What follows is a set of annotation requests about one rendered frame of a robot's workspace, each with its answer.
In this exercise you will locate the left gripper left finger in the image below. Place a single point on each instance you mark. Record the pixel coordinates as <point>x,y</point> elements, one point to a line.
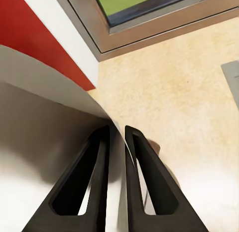
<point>59,211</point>

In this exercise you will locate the coffee maker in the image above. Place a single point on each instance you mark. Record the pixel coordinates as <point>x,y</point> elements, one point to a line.
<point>147,203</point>

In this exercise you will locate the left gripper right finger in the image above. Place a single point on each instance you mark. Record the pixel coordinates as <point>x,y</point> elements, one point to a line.
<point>173,211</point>

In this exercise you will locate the countertop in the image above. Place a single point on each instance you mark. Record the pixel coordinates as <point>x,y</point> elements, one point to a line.
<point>176,94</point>

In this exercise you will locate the fixed window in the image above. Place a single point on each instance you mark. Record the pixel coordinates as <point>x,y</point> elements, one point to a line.
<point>111,28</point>

